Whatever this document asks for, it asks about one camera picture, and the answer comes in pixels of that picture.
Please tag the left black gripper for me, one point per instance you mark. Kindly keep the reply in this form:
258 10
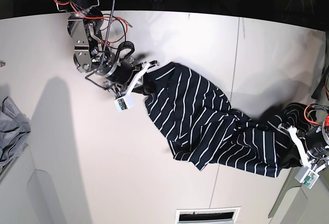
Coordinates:
316 141

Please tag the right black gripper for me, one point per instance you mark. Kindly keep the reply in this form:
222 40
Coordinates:
120 74

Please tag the navy white striped t-shirt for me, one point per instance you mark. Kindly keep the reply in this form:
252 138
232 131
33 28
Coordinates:
202 128

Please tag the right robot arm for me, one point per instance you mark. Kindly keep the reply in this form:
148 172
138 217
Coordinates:
107 65

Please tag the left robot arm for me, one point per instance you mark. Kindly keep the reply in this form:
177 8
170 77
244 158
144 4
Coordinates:
317 113

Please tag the grey-green side panel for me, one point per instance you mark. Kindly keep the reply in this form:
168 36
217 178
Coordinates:
295 202

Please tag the white vent slot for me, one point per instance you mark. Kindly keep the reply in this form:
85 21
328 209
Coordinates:
207 216

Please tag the black round stool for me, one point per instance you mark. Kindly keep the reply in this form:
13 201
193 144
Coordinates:
259 9

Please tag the grey clothes pile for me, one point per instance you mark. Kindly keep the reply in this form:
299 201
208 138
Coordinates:
15 129

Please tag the small white edge clip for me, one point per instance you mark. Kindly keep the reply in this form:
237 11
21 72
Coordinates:
2 64

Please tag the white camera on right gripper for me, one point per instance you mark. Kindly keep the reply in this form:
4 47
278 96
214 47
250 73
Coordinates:
126 101

